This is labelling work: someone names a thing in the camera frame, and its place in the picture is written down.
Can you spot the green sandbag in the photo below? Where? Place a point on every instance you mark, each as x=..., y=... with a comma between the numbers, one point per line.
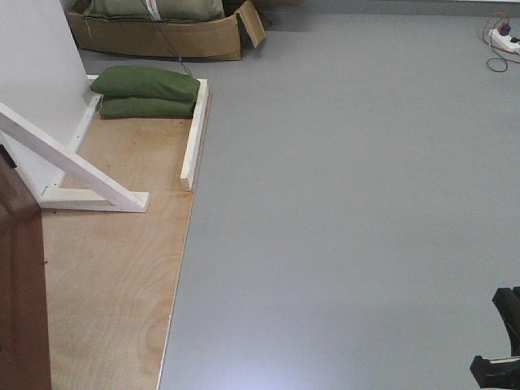
x=146, y=82
x=139, y=107

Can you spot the white power strip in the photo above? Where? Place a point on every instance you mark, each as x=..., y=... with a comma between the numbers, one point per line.
x=505, y=43

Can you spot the brown wooden door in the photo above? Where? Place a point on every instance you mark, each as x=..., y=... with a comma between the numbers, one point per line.
x=25, y=354

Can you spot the brown cardboard box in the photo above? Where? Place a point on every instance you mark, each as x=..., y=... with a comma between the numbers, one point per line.
x=221, y=39

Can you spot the black robot gripper part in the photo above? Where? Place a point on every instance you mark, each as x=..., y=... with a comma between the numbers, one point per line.
x=502, y=372

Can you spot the olive sacks in box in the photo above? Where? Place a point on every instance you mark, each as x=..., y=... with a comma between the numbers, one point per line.
x=198, y=11

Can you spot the plywood base platform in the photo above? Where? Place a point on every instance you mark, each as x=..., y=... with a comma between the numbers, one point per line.
x=111, y=277

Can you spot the far white edge batten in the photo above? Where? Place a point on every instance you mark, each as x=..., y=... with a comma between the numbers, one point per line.
x=189, y=166

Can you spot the lower green sandbag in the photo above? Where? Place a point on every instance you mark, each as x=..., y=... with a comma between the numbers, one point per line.
x=139, y=107

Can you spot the white wooden door frame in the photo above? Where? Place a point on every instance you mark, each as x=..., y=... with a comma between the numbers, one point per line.
x=46, y=110

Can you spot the upper green sandbag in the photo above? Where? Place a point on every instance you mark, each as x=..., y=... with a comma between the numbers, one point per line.
x=146, y=82

